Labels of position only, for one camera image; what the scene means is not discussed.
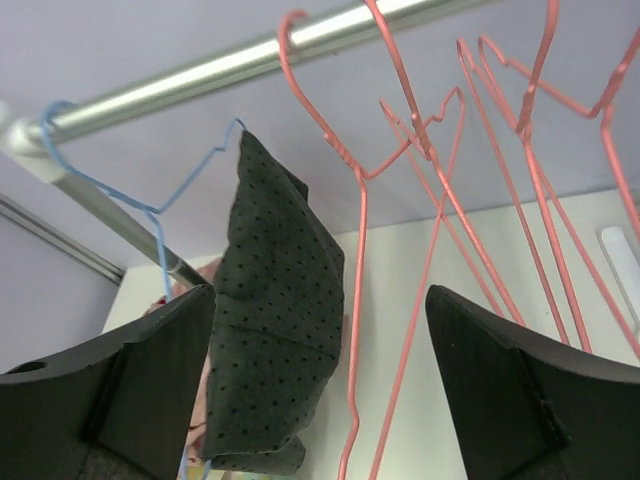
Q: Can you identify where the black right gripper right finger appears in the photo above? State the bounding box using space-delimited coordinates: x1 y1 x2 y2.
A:
425 285 639 479

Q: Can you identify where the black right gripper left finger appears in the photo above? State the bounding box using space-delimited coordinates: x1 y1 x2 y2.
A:
1 286 215 479

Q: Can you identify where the pink hanger of tie-dye skirt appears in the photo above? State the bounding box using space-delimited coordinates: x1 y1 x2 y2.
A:
361 0 527 328

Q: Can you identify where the pink pleated skirt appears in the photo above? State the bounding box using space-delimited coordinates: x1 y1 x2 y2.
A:
144 257 222 460

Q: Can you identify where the dark grey dotted skirt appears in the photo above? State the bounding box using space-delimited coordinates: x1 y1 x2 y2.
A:
201 132 345 476

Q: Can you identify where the blue wire hanger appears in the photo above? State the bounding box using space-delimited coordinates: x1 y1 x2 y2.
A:
39 99 247 480

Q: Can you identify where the pink hanger of white skirt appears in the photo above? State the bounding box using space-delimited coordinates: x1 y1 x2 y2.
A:
477 26 639 354

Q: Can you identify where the pink hanger of red skirt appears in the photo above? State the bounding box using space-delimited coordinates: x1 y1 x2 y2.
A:
455 0 596 353

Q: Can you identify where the white metal clothes rack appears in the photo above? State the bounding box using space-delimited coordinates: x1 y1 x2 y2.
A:
0 0 640 341

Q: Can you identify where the aluminium corner frame left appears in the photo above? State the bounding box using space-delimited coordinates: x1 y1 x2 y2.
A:
1 195 124 285

